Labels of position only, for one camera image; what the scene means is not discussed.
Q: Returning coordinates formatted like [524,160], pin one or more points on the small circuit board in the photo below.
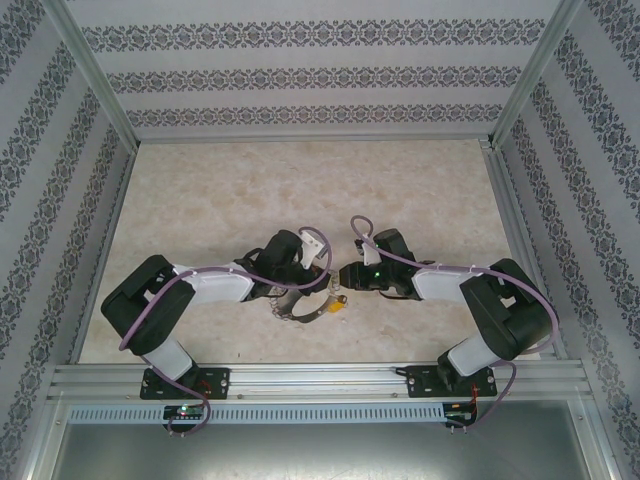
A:
[182,412]
[457,415]

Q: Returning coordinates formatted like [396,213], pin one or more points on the grey metal sheet panel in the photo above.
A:
[320,455]

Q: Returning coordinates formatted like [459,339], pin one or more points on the aluminium frame post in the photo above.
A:
[531,75]
[101,80]

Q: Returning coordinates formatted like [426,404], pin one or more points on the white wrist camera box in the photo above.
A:
[311,250]
[369,250]

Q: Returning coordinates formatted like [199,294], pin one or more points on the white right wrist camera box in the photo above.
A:
[369,250]

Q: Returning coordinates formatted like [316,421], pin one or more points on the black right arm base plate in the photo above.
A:
[420,382]

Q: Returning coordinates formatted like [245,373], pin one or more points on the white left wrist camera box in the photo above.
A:
[311,250]

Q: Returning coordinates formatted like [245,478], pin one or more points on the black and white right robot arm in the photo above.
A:
[505,310]

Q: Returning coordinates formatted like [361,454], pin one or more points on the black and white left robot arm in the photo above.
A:
[145,300]

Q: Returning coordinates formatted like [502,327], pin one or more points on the long aluminium mounting rail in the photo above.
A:
[320,382]

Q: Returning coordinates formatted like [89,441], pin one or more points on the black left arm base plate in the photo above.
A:
[217,382]

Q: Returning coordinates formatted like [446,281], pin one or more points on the metal band with key rings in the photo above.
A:
[307,316]

